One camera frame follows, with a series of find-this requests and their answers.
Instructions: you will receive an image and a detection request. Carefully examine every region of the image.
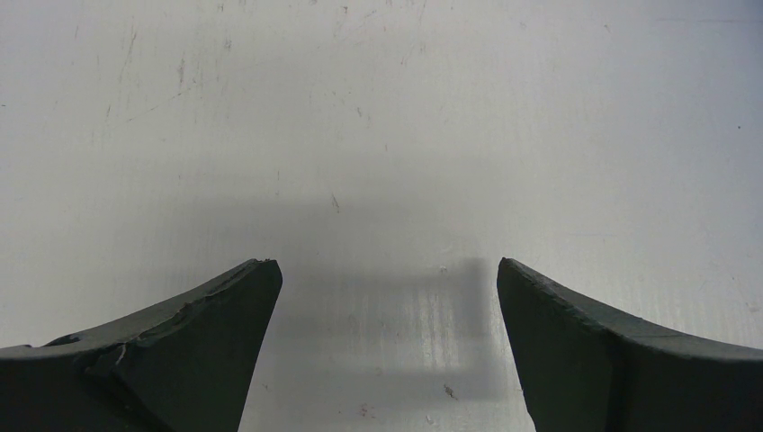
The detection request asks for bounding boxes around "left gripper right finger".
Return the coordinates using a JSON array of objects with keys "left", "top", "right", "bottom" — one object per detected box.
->
[{"left": 497, "top": 258, "right": 762, "bottom": 431}]

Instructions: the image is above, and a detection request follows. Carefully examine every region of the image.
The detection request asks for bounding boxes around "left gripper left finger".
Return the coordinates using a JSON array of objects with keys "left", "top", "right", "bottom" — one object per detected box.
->
[{"left": 1, "top": 259, "right": 283, "bottom": 431}]

